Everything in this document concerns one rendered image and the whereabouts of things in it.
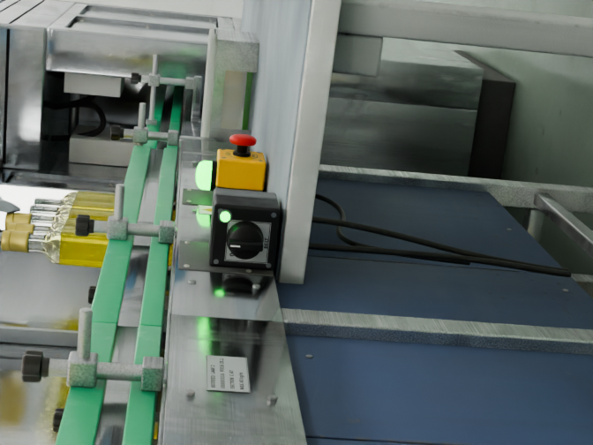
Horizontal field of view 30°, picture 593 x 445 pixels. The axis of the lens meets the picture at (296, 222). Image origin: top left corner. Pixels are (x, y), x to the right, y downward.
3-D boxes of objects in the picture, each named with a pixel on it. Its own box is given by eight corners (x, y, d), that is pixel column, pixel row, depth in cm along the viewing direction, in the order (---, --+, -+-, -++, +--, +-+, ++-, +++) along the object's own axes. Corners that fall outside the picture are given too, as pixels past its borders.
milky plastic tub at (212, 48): (243, 140, 227) (199, 137, 226) (252, 31, 221) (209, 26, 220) (245, 160, 211) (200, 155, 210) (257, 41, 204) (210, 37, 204)
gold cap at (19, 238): (28, 256, 185) (2, 254, 185) (31, 238, 187) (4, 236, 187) (26, 245, 182) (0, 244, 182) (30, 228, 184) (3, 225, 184)
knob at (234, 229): (261, 257, 134) (263, 266, 131) (224, 254, 134) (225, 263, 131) (265, 222, 133) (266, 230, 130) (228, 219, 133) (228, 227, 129)
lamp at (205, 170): (213, 186, 167) (194, 184, 166) (216, 157, 165) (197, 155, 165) (214, 194, 162) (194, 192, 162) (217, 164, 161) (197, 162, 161)
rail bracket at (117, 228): (176, 237, 151) (77, 230, 149) (180, 185, 149) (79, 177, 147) (176, 246, 147) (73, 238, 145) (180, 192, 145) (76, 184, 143)
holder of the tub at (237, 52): (242, 166, 229) (205, 162, 228) (255, 32, 221) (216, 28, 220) (245, 186, 212) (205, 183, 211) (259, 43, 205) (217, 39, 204)
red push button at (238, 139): (227, 154, 165) (229, 131, 164) (254, 155, 166) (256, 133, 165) (228, 159, 161) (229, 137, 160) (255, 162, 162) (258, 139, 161)
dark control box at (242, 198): (273, 252, 143) (208, 246, 142) (280, 192, 141) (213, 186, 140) (277, 272, 135) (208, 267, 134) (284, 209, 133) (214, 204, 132)
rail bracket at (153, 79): (221, 128, 273) (129, 120, 271) (227, 60, 268) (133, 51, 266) (221, 131, 268) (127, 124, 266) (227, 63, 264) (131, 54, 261)
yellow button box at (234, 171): (262, 196, 169) (213, 192, 168) (266, 148, 167) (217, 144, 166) (265, 208, 162) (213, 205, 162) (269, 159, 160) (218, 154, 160)
